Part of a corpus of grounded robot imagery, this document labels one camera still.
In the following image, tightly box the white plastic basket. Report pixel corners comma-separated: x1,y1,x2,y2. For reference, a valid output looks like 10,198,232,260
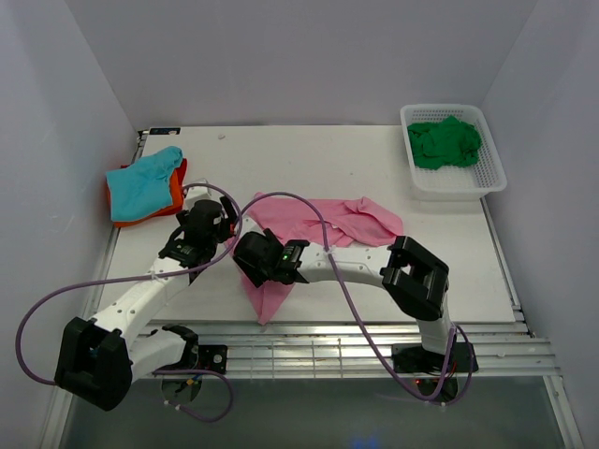
400,104,507,201

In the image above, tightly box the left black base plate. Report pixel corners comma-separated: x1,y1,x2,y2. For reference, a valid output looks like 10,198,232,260
192,344,228,374

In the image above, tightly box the cyan folded t shirt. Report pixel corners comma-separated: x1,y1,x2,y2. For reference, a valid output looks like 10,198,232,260
106,146,183,224

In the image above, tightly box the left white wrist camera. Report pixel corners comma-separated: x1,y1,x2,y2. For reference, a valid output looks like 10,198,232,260
183,178,212,210

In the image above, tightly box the orange folded t shirt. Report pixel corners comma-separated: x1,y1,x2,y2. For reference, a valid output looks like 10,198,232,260
106,160,186,228

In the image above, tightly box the dark label sticker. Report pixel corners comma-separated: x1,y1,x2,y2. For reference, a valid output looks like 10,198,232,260
149,127,181,136

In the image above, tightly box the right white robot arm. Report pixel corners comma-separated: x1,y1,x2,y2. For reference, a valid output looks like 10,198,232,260
233,229,478,373

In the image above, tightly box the pink t shirt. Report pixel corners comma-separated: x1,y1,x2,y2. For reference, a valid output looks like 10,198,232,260
223,196,405,326

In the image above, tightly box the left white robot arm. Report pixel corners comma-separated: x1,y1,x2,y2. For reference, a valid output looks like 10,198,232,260
54,196,238,411

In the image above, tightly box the green t shirt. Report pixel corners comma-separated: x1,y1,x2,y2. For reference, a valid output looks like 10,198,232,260
407,116,482,170

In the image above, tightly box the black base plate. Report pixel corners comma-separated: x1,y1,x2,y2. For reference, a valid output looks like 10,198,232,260
192,344,228,374
391,342,478,374

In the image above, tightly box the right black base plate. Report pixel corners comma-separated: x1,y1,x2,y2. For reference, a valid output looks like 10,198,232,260
391,342,478,374

